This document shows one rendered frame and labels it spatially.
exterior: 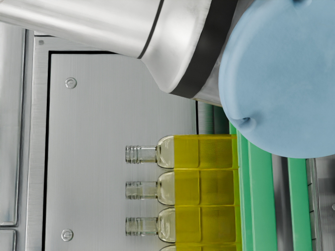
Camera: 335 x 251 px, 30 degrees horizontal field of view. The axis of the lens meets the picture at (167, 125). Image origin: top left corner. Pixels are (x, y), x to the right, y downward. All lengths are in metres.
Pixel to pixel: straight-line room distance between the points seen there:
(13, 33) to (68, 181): 0.31
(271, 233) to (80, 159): 0.42
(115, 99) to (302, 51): 0.87
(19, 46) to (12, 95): 0.10
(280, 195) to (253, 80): 0.58
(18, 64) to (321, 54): 0.94
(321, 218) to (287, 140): 0.53
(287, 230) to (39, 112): 0.52
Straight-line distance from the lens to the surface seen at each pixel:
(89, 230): 1.13
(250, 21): 0.31
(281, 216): 0.89
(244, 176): 0.96
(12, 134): 1.18
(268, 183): 0.89
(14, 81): 1.21
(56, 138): 1.16
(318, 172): 0.89
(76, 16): 0.34
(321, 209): 0.88
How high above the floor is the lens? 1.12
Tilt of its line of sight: 3 degrees down
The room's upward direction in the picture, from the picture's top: 90 degrees counter-clockwise
